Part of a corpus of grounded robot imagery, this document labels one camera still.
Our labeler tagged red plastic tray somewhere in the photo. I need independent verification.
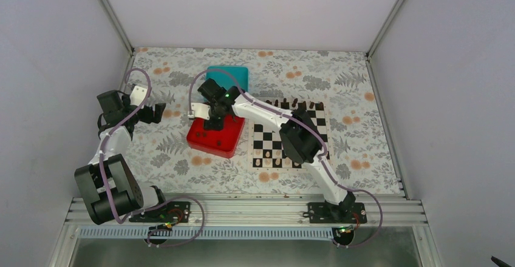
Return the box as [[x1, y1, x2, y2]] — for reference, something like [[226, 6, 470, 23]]
[[186, 115, 245, 158]]

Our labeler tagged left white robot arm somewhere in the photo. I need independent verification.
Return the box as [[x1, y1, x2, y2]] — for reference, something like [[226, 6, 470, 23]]
[[74, 86, 169, 225]]

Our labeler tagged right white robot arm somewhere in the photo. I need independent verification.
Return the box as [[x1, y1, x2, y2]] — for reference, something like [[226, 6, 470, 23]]
[[188, 79, 355, 223]]

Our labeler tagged floral patterned table mat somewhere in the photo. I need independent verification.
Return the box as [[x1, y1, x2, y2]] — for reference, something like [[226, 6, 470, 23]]
[[126, 47, 401, 195]]

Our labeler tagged teal plastic box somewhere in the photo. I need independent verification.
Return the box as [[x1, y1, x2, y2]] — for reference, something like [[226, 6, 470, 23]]
[[206, 66, 249, 91]]

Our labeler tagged black white chessboard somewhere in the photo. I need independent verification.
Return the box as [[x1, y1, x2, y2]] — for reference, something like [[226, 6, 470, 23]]
[[248, 98, 333, 173]]

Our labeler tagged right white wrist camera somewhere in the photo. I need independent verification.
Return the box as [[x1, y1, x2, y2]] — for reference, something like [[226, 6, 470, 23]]
[[188, 103, 211, 120]]

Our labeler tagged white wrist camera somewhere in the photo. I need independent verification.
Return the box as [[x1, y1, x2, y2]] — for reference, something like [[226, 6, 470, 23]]
[[188, 103, 211, 120], [129, 84, 148, 106]]

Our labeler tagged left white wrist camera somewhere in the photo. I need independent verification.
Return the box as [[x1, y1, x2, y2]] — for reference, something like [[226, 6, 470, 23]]
[[129, 84, 148, 106]]

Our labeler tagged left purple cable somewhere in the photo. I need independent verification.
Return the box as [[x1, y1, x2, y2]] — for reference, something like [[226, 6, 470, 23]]
[[98, 68, 206, 248]]

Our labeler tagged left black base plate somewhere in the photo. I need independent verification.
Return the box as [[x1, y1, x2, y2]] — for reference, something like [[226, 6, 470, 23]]
[[129, 201, 191, 224]]

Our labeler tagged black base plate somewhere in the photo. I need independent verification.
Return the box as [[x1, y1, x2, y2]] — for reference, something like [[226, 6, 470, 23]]
[[302, 202, 368, 224], [129, 201, 191, 224]]

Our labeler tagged aluminium mounting rail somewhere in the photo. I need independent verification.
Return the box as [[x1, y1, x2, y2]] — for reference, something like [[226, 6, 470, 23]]
[[64, 194, 428, 228]]

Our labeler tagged aluminium corner post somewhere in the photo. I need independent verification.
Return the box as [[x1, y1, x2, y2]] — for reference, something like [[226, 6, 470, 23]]
[[99, 0, 134, 54]]

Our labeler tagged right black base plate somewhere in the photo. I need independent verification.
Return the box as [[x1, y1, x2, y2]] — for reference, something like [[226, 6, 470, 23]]
[[302, 202, 368, 224]]

